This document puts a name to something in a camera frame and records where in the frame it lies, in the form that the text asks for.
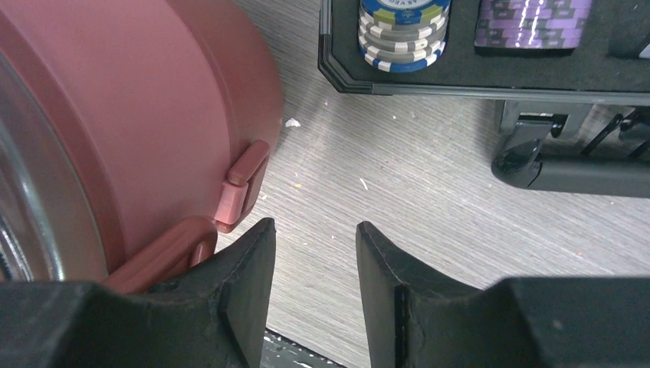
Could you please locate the red lunch box with food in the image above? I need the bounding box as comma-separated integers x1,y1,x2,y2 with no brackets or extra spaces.
1,1,283,271

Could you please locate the black poker chip case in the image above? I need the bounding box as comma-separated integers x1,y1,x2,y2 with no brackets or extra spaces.
318,1,649,198

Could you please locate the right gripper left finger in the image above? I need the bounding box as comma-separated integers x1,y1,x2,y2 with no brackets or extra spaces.
1,218,276,367

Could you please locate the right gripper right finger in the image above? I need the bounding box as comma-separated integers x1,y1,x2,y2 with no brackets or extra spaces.
356,222,649,367

